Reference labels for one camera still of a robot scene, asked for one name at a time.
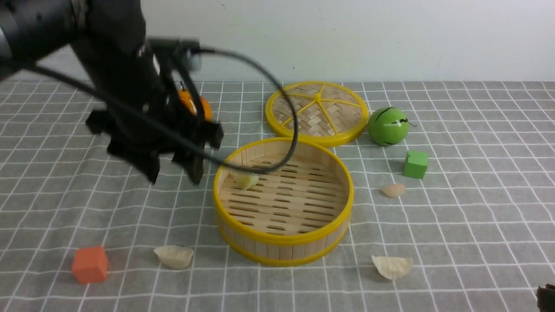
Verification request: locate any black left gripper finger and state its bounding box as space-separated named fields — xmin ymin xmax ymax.
xmin=184 ymin=152 xmax=204 ymax=185
xmin=128 ymin=152 xmax=160 ymax=184

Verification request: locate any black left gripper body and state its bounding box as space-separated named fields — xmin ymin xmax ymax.
xmin=72 ymin=37 xmax=224 ymax=167

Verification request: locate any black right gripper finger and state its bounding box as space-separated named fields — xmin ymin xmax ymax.
xmin=536 ymin=284 xmax=555 ymax=312

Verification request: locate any pale green dumpling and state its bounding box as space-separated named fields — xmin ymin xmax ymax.
xmin=232 ymin=172 xmax=258 ymax=190

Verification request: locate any white dumpling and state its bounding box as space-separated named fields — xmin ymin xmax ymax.
xmin=371 ymin=255 xmax=414 ymax=280
xmin=154 ymin=245 xmax=194 ymax=270

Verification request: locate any pinkish dumpling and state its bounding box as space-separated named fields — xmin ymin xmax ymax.
xmin=380 ymin=183 xmax=406 ymax=198

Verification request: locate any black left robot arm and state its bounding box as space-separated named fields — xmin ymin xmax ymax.
xmin=1 ymin=0 xmax=223 ymax=185

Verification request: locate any bamboo steamer tray yellow rim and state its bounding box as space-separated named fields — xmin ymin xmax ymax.
xmin=213 ymin=140 xmax=354 ymax=267

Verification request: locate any woven bamboo steamer lid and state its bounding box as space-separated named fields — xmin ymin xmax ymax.
xmin=284 ymin=81 xmax=369 ymax=148

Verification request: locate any orange yellow toy pear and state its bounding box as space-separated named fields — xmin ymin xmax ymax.
xmin=178 ymin=81 xmax=212 ymax=120

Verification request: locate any grey checked tablecloth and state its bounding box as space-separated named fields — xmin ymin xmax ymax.
xmin=0 ymin=81 xmax=555 ymax=312

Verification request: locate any orange wooden cube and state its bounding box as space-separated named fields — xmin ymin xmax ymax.
xmin=72 ymin=246 xmax=108 ymax=284

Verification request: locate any green wooden cube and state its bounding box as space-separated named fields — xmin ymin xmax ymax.
xmin=403 ymin=150 xmax=428 ymax=179

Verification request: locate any green toy watermelon ball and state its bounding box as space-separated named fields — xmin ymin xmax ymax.
xmin=368 ymin=107 xmax=416 ymax=146

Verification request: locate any black left camera cable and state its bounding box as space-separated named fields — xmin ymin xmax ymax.
xmin=0 ymin=47 xmax=300 ymax=175

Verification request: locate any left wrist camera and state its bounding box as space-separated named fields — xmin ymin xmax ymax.
xmin=147 ymin=37 xmax=202 ymax=72

